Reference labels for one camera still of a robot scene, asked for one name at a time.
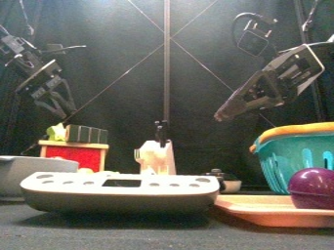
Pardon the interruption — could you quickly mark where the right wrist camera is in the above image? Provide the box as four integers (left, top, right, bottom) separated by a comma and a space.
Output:
231, 12, 280, 61

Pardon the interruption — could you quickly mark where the vertical metal frame pole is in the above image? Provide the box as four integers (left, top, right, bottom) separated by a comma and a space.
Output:
163, 0, 171, 122

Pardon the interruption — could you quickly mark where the black utensil handle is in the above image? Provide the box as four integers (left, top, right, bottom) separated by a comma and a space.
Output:
153, 119, 169, 148

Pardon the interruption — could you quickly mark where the small white pot black lid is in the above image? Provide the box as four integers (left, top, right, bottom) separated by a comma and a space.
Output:
202, 168, 243, 194

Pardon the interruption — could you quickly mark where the white toy scale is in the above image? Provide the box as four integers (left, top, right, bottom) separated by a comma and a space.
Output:
20, 170, 222, 215

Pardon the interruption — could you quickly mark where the dark green block row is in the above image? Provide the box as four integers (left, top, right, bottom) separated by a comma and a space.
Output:
64, 124, 109, 145

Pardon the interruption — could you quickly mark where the purple plastic ball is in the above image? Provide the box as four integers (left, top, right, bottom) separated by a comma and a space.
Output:
287, 167, 334, 210

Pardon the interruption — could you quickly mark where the red wooden box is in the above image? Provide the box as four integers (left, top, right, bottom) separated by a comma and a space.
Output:
37, 140, 109, 173

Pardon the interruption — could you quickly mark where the grey plastic bin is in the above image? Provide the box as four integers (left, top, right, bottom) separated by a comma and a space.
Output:
0, 154, 81, 197

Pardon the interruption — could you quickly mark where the black hanging cable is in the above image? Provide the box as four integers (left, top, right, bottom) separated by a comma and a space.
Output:
299, 0, 323, 44

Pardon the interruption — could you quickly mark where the teal basket orange rim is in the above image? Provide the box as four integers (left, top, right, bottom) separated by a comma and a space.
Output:
248, 121, 334, 195

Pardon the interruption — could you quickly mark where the white plastic fork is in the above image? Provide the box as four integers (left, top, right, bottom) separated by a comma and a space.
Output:
133, 148, 144, 165

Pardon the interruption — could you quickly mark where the diagonal brace wire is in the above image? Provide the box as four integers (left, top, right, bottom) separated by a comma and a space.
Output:
127, 0, 278, 128
64, 0, 219, 123

